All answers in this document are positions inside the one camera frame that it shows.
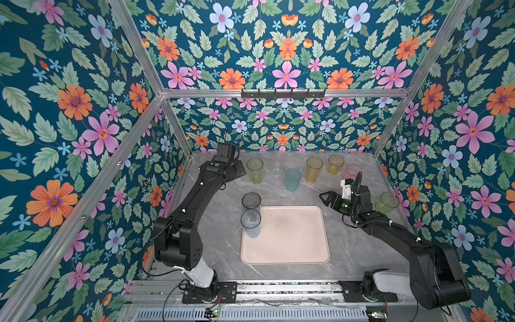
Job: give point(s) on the light blue tumbler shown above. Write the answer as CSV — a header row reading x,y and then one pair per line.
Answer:
x,y
251,221

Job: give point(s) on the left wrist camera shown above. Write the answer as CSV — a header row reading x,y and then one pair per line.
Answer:
x,y
226,151

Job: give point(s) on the short green tumbler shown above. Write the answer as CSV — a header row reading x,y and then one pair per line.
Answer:
x,y
387,203

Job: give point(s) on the metal hook rail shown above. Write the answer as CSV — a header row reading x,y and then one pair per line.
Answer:
x,y
282,94

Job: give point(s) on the white vented cable duct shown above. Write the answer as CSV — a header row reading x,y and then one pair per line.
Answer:
x,y
252,314

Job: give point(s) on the tall green faceted tumbler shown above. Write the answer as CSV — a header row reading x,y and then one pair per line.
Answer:
x,y
255,170

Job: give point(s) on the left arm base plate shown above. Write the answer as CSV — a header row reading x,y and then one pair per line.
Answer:
x,y
209,292

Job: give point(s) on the short yellow tumbler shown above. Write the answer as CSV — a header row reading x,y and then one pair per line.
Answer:
x,y
335,164

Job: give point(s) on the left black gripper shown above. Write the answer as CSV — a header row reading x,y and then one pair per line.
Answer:
x,y
240,167

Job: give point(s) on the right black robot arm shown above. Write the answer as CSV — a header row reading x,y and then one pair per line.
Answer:
x,y
435,277

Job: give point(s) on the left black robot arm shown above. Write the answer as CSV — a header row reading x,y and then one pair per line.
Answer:
x,y
177,242

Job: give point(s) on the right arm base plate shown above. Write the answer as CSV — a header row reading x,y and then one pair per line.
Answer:
x,y
368,292

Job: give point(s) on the beige plastic tray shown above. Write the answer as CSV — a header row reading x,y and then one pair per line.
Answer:
x,y
287,235

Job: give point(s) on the pink tumbler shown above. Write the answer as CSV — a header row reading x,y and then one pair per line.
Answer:
x,y
352,171

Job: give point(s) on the teal dotted tumbler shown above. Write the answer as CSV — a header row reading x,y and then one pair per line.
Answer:
x,y
292,180

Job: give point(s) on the aluminium front rail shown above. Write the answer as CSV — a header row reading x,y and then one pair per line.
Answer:
x,y
152,293

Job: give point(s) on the tall yellow tumbler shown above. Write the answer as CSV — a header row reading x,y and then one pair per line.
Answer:
x,y
314,167

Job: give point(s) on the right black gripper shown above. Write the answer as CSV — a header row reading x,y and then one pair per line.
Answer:
x,y
332,196

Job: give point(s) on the grey smoky tumbler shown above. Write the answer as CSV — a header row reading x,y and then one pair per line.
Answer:
x,y
251,201

